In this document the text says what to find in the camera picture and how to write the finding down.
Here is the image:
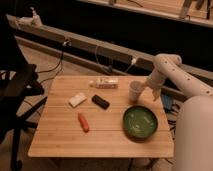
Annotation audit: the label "blue object beside table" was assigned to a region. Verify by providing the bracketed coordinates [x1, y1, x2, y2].
[161, 94, 173, 110]

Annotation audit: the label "orange carrot toy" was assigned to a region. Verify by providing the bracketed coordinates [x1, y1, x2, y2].
[78, 113, 89, 132]

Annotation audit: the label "black floor cables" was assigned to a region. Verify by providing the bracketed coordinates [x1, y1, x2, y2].
[164, 99, 183, 134]

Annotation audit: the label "white box with label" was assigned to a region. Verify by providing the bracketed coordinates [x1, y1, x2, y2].
[89, 77, 118, 89]

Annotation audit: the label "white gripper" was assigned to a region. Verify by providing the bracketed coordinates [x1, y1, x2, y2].
[141, 72, 163, 101]

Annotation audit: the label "white ceramic cup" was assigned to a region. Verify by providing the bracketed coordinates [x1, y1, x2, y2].
[129, 81, 144, 102]

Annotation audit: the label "black office chair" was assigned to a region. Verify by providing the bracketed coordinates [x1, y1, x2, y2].
[0, 12, 47, 171]

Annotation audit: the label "green ceramic bowl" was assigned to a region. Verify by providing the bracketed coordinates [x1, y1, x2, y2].
[123, 106, 158, 140]

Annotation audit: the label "long wooden rail beam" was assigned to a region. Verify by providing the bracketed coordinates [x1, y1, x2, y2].
[6, 13, 213, 101]

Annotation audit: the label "white rectangular sponge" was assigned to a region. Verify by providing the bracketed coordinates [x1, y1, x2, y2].
[69, 93, 87, 107]

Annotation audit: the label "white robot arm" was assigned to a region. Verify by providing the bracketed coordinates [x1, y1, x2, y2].
[143, 53, 213, 171]

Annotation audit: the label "black rectangular block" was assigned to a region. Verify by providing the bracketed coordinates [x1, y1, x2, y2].
[92, 95, 110, 109]

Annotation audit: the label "white clamp device on rail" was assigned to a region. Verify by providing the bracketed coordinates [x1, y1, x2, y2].
[16, 7, 42, 27]

